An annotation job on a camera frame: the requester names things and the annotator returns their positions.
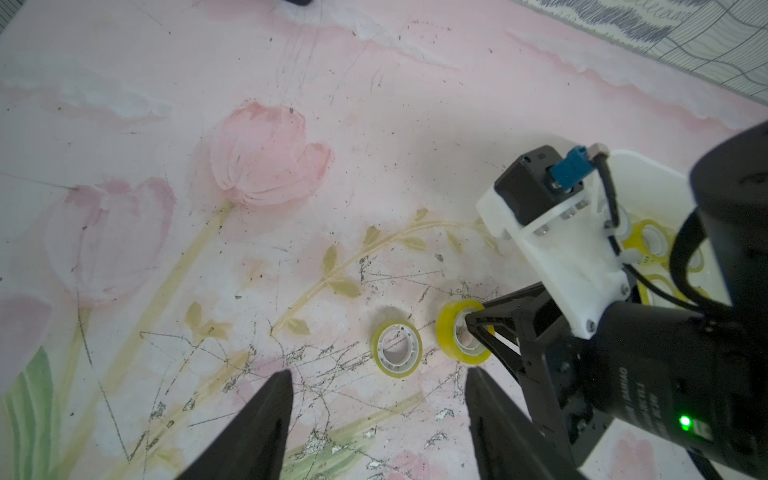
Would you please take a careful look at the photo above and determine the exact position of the yellow tape roll one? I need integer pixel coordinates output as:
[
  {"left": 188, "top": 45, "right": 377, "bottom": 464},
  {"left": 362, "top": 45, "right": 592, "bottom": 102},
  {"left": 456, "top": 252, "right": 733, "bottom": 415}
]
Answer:
[{"left": 370, "top": 320, "right": 423, "bottom": 379}]

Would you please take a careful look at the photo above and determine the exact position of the yellow tape roll six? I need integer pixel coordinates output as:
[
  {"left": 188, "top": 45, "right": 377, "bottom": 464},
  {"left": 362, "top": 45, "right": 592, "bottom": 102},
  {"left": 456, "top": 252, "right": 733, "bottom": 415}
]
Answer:
[{"left": 621, "top": 219, "right": 673, "bottom": 265}]

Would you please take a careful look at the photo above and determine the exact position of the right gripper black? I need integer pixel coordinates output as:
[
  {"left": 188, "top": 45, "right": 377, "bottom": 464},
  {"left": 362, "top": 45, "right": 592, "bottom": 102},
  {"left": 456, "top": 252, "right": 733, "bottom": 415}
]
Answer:
[{"left": 465, "top": 283, "right": 767, "bottom": 479}]

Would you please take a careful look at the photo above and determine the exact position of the yellow tape roll two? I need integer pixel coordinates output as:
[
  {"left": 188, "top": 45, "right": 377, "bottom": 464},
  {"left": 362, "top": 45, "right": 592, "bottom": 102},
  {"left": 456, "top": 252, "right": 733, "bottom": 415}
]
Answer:
[{"left": 436, "top": 299, "right": 491, "bottom": 365}]

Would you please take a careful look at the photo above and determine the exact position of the yellow tape roll three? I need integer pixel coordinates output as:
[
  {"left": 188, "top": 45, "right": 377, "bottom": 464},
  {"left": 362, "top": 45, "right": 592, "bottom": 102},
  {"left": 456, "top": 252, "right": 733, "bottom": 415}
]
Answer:
[{"left": 637, "top": 274, "right": 696, "bottom": 309}]

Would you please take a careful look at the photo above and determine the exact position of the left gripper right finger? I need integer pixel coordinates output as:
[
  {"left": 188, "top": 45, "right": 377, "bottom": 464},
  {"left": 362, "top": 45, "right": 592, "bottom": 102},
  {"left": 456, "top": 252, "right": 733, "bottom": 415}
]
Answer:
[{"left": 465, "top": 367, "right": 584, "bottom": 480}]

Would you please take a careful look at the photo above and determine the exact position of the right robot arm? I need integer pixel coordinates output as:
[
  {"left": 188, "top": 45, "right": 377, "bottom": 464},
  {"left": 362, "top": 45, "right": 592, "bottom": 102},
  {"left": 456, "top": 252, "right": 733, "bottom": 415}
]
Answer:
[{"left": 455, "top": 124, "right": 767, "bottom": 479}]

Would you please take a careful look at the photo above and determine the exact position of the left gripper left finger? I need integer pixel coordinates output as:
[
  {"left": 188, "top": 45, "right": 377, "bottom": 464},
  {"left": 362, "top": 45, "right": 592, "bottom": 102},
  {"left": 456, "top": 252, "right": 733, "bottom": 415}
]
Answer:
[{"left": 179, "top": 370, "right": 293, "bottom": 480}]

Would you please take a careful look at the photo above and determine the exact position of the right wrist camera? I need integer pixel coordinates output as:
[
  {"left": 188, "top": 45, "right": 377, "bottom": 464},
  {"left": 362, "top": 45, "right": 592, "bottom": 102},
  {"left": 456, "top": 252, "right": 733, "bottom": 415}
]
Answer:
[{"left": 476, "top": 143, "right": 629, "bottom": 339}]

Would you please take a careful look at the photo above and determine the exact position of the yellow tape roll five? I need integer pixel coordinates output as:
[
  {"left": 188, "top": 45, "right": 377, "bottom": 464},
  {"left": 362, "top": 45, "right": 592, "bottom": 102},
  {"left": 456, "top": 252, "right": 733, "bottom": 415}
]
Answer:
[{"left": 686, "top": 248, "right": 706, "bottom": 273}]

